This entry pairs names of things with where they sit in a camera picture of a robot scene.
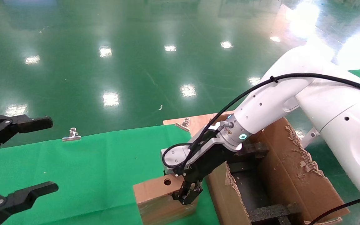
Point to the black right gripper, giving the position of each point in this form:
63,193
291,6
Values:
208,162

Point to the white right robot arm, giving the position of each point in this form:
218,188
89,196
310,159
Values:
339,125

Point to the metal binder clip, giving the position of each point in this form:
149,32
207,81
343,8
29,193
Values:
71,136
183,124

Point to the large open cardboard carton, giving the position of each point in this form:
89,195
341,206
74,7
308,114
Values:
292,178

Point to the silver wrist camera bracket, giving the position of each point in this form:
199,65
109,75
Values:
173,154

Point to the small cardboard box with hole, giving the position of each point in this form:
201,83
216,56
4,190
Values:
155,203

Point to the green tablecloth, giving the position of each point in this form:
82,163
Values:
89,172

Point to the black foam bottom pad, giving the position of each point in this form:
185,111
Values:
252,190

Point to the black foam insert block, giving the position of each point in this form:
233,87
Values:
270,212
255,149

